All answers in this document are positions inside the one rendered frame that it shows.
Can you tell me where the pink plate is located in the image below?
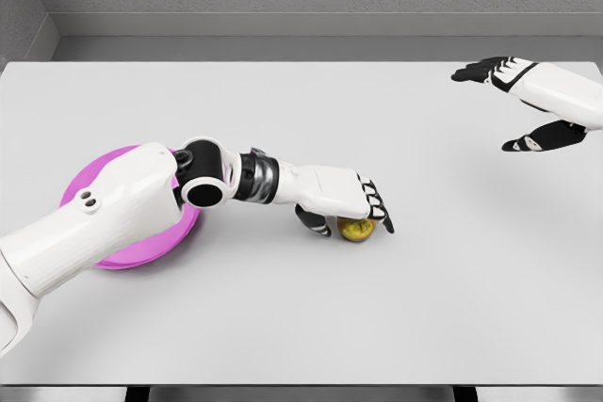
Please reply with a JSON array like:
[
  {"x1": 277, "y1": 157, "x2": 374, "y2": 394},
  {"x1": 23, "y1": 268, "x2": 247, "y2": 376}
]
[{"x1": 57, "y1": 146, "x2": 203, "y2": 271}]

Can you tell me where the yellow apple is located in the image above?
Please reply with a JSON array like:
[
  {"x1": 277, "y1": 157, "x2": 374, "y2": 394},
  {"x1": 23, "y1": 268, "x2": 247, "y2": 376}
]
[{"x1": 336, "y1": 217, "x2": 377, "y2": 243}]

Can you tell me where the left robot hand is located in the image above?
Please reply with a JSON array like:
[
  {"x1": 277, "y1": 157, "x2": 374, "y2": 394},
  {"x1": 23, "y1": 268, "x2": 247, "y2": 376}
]
[{"x1": 294, "y1": 166, "x2": 396, "y2": 238}]

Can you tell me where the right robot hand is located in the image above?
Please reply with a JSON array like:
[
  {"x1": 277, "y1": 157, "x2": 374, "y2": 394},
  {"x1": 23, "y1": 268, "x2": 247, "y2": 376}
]
[{"x1": 450, "y1": 56, "x2": 596, "y2": 153}]

